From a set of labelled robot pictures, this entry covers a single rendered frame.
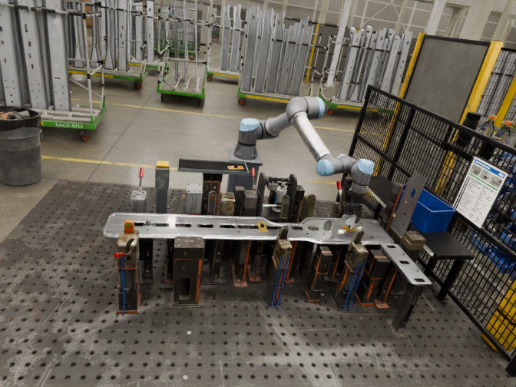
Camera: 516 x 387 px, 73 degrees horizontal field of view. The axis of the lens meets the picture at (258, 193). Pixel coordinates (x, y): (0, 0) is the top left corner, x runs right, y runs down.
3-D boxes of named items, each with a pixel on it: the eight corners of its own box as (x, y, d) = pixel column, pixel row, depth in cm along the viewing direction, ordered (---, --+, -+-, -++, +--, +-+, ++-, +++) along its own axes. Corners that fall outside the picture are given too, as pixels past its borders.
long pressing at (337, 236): (99, 241, 144) (99, 238, 143) (110, 213, 163) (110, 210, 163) (396, 245, 174) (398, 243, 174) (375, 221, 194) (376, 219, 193)
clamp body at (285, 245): (265, 309, 163) (277, 249, 147) (260, 290, 173) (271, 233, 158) (283, 309, 165) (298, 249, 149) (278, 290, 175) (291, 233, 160)
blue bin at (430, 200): (422, 233, 181) (431, 211, 175) (387, 203, 206) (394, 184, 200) (447, 231, 186) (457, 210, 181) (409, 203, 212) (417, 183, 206)
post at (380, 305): (378, 309, 174) (396, 262, 161) (368, 292, 183) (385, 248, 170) (388, 308, 175) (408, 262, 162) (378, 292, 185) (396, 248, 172)
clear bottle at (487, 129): (475, 154, 180) (493, 117, 171) (467, 150, 185) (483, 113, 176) (486, 155, 181) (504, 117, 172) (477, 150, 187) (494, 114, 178)
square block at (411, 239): (389, 296, 184) (412, 239, 167) (382, 285, 191) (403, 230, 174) (402, 296, 185) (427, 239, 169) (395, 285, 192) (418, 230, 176)
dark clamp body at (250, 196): (234, 259, 192) (243, 199, 175) (232, 245, 204) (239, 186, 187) (253, 259, 195) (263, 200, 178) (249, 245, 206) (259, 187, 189)
